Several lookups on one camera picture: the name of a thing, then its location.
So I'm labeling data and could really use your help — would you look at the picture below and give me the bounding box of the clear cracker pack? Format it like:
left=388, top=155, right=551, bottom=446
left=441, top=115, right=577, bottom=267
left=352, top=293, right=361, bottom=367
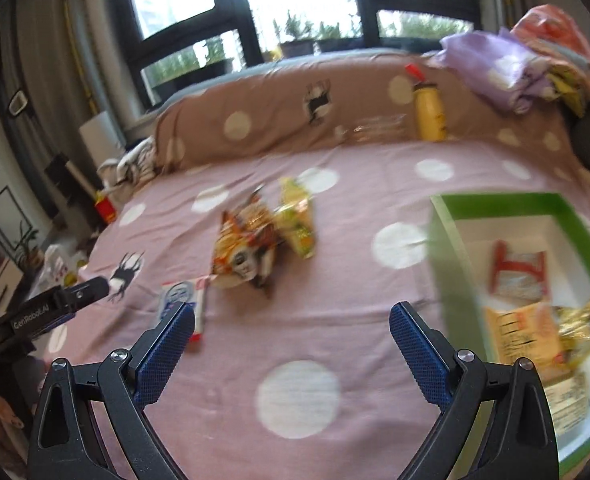
left=545, top=370, right=590, bottom=438

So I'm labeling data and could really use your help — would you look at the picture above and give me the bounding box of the yellow rice cracker bag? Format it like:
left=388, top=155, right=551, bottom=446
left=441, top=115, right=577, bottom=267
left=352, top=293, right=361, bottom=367
left=484, top=301, right=571, bottom=382

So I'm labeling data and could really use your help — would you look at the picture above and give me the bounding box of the gold brown snack bag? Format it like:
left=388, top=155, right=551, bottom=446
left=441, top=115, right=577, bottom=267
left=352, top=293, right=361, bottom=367
left=552, top=299, right=590, bottom=370

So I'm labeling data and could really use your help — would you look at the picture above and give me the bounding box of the white blue red snack bag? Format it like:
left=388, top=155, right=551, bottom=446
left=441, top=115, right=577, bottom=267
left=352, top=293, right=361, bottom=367
left=157, top=276, right=209, bottom=344

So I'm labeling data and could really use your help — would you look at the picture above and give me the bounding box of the small red snack packet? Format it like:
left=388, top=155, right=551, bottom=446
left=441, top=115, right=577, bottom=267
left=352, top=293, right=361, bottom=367
left=489, top=240, right=549, bottom=302

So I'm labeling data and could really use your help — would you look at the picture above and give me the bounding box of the orange panda snack bag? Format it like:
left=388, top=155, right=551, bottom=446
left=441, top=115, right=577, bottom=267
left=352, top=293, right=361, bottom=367
left=210, top=202, right=279, bottom=288

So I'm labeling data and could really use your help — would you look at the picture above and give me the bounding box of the yellow green corn snack bag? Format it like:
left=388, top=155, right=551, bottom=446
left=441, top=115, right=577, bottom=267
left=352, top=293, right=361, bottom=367
left=273, top=177, right=316, bottom=259

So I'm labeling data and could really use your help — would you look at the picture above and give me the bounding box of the white popcorn snack bag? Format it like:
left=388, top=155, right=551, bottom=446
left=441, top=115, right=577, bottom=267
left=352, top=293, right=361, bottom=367
left=239, top=184, right=273, bottom=223

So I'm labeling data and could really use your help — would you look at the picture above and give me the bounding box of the person's left hand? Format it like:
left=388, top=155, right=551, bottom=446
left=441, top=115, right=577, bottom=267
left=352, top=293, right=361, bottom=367
left=0, top=397, right=28, bottom=479

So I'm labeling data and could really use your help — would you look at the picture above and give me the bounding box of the white fries print bag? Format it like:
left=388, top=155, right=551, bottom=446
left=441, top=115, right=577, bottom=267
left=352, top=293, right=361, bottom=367
left=37, top=244, right=88, bottom=292

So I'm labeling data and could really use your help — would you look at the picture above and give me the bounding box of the red fries carton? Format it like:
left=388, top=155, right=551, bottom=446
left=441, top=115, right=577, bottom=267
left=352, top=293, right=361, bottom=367
left=94, top=192, right=118, bottom=224

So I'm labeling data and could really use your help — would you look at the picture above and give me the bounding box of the green cardboard box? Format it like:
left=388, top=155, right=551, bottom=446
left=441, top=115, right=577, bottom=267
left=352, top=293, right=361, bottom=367
left=427, top=193, right=590, bottom=478

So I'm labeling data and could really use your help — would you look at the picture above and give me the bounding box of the white paper roll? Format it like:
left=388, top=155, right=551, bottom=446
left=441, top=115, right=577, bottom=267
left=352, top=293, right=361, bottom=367
left=79, top=112, right=124, bottom=168

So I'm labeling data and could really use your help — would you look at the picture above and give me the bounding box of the white striped cloth pile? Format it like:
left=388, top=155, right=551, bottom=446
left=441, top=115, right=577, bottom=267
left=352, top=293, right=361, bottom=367
left=96, top=136, right=157, bottom=195

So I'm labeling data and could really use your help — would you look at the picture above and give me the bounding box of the pink polka dot bedsheet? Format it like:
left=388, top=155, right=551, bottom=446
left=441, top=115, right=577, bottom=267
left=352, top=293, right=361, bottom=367
left=44, top=139, right=590, bottom=479

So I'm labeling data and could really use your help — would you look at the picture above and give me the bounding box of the clear plastic bottle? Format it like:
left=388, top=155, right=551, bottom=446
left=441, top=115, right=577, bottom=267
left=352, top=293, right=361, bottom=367
left=334, top=114, right=411, bottom=145

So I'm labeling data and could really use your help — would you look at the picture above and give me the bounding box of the purple folded blanket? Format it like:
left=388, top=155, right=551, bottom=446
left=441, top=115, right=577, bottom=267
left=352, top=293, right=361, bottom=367
left=429, top=29, right=559, bottom=115

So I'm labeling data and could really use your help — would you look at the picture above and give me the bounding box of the brown polka dot bolster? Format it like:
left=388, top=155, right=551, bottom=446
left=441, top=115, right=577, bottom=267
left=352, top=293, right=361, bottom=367
left=154, top=50, right=573, bottom=172

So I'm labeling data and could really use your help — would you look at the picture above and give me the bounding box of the yellow bottle red strap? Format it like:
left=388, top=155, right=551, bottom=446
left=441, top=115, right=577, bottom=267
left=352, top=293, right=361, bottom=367
left=403, top=63, right=450, bottom=143

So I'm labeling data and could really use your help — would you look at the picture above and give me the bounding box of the black window frame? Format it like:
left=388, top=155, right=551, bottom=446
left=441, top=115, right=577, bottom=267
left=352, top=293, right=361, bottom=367
left=109, top=0, right=482, bottom=108

